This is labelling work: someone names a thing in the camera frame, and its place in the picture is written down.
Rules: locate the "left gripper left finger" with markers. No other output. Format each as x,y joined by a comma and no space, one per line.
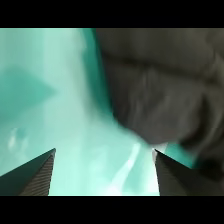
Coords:
35,178

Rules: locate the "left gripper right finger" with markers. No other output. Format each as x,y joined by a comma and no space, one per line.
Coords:
180,180

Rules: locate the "dark grey shirt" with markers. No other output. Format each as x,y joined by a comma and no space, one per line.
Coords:
160,86

